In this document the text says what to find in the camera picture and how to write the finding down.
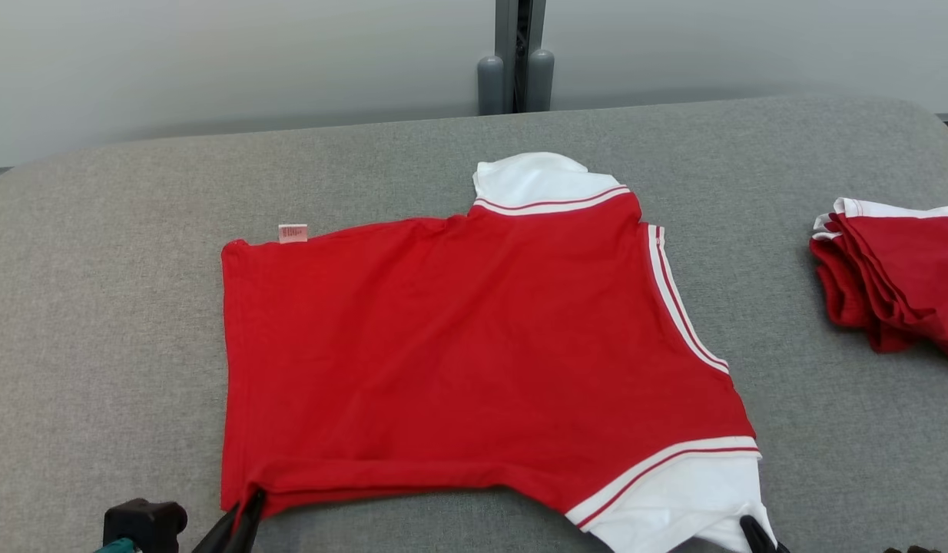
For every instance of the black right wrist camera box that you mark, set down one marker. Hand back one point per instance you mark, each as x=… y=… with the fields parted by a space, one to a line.
x=912 y=550

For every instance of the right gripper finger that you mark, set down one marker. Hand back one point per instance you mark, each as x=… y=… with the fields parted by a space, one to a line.
x=758 y=538

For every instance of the red and white shirt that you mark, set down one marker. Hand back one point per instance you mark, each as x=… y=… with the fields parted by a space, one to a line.
x=443 y=346
x=904 y=269

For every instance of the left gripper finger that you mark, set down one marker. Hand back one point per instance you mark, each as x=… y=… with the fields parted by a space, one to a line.
x=224 y=538
x=254 y=526

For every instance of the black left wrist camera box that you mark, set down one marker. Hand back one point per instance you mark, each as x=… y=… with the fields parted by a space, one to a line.
x=144 y=526

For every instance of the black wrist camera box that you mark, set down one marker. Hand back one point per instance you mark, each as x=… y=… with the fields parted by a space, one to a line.
x=912 y=550
x=144 y=526

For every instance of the grey partition post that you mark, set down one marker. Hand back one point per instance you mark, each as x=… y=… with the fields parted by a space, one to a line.
x=507 y=31

